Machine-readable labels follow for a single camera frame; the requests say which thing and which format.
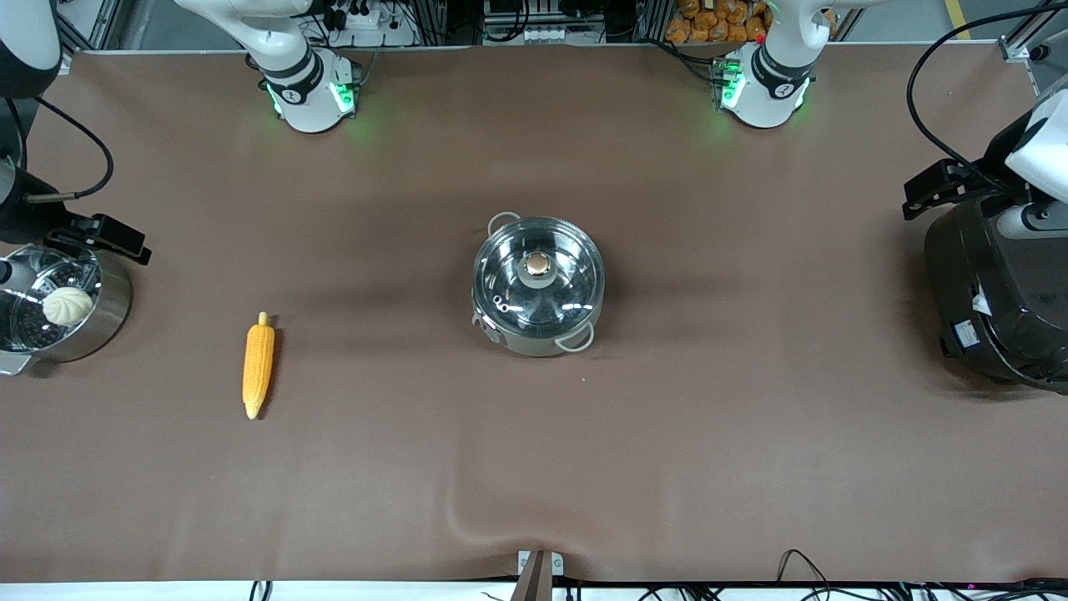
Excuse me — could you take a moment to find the yellow corn cob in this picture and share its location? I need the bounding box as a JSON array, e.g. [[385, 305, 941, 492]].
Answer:
[[242, 311, 276, 421]]

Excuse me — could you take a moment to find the glass pot lid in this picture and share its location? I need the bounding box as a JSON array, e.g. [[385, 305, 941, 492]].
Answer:
[[473, 217, 605, 336]]

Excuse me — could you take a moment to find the silver steamer pot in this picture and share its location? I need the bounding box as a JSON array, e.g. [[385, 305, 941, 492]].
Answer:
[[0, 242, 134, 377]]

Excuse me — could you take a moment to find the grey-green cooking pot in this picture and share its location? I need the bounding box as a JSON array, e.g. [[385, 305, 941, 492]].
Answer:
[[471, 211, 606, 359]]

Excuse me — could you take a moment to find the white steamed bun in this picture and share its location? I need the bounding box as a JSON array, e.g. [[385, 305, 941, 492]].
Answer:
[[42, 286, 94, 326]]

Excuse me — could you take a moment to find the black rice cooker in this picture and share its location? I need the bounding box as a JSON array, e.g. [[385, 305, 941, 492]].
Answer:
[[924, 194, 1068, 395]]

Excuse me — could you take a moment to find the bag of orange breads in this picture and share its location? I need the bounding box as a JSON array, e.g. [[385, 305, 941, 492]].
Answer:
[[665, 0, 770, 45]]

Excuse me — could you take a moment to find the white power strip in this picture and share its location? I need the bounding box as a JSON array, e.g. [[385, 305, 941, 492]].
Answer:
[[321, 0, 420, 48]]

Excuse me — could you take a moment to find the brown table mat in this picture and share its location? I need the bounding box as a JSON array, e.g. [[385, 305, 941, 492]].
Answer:
[[0, 42, 1068, 585]]

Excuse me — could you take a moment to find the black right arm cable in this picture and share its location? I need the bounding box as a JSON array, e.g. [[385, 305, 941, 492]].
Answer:
[[7, 97, 115, 205]]

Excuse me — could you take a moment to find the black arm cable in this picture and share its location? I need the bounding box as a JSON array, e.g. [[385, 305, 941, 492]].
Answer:
[[906, 5, 1068, 180], [7, 97, 115, 205]]

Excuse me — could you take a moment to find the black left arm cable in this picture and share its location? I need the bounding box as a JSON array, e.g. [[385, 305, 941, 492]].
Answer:
[[906, 5, 1068, 180]]

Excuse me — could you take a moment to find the aluminium frame profile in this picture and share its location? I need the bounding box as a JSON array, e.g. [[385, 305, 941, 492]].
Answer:
[[997, 0, 1054, 66]]

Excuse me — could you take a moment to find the black looped cable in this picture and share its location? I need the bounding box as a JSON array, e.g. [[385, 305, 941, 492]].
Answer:
[[776, 548, 844, 587]]

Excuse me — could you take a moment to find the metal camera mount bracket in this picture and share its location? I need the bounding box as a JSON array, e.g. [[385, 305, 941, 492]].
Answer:
[[511, 548, 565, 601]]

